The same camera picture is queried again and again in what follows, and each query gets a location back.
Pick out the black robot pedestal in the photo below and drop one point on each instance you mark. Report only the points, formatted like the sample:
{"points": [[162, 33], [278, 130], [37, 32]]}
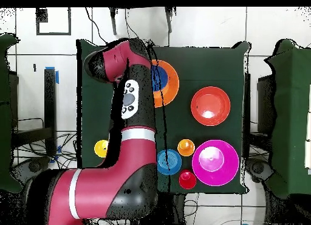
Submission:
{"points": [[173, 210]]}

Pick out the shallow red-orange bowl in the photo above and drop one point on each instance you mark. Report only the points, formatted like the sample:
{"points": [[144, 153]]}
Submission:
{"points": [[211, 105]]}

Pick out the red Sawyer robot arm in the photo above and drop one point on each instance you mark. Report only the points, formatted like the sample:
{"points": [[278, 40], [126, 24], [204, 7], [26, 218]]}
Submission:
{"points": [[109, 181]]}

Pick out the black table frame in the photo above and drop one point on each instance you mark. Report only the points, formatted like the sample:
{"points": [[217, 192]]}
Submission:
{"points": [[263, 103], [49, 108]]}

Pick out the green cloth side table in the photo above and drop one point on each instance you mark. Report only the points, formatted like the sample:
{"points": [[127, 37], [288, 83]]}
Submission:
{"points": [[291, 113], [4, 113]]}

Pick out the dark blue bowl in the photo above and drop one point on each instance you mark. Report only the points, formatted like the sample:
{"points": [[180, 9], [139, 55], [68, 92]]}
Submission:
{"points": [[161, 77]]}

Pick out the dark green tablecloth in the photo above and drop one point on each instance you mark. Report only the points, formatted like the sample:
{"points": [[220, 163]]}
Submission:
{"points": [[206, 64]]}

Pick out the large pink bowl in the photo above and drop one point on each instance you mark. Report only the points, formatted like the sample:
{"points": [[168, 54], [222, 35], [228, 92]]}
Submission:
{"points": [[218, 171]]}

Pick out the black square floor frame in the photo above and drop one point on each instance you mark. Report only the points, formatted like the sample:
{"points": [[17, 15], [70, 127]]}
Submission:
{"points": [[53, 33]]}

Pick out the black tripod leg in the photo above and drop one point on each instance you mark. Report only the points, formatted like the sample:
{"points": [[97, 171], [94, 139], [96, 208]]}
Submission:
{"points": [[113, 23], [169, 20]]}

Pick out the light blue bowl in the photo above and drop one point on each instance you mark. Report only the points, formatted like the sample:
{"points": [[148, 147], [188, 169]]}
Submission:
{"points": [[173, 161]]}

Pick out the red cup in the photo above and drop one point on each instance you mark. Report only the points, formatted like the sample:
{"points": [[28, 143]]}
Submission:
{"points": [[187, 180]]}

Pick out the yellow cup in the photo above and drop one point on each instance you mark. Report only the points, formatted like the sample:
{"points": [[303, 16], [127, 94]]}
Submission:
{"points": [[100, 148]]}

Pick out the blue tape piece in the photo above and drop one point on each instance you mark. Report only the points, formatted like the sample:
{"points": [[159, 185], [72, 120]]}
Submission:
{"points": [[57, 76]]}

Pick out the small orange cup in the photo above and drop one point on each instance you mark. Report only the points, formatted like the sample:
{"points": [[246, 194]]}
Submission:
{"points": [[186, 148]]}

